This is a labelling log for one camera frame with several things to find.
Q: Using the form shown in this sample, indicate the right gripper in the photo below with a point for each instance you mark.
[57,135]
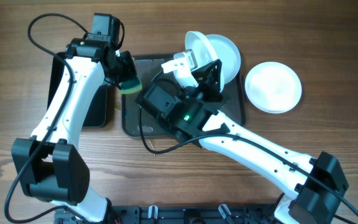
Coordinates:
[211,87]

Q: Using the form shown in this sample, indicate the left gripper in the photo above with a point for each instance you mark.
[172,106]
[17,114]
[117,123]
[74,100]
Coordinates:
[128,68]

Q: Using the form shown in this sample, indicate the blue and yellow sponge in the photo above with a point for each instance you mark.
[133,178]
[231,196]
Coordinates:
[130,86]

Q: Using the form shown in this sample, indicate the white plate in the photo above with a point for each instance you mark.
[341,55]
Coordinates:
[202,53]
[273,87]

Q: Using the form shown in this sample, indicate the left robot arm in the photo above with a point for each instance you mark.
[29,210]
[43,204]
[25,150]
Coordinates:
[48,164]

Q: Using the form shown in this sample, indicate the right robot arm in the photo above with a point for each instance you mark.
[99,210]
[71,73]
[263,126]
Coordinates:
[312,188]

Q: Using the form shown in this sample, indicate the dark grey serving tray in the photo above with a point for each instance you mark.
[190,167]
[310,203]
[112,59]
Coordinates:
[148,66]

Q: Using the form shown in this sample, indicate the black water tray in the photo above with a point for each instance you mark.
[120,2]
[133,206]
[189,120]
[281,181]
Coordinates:
[96,115]

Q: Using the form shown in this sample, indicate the light blue plate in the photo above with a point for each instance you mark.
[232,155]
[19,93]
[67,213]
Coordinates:
[228,53]

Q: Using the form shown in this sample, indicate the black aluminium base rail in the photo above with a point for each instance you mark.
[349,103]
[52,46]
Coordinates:
[253,213]

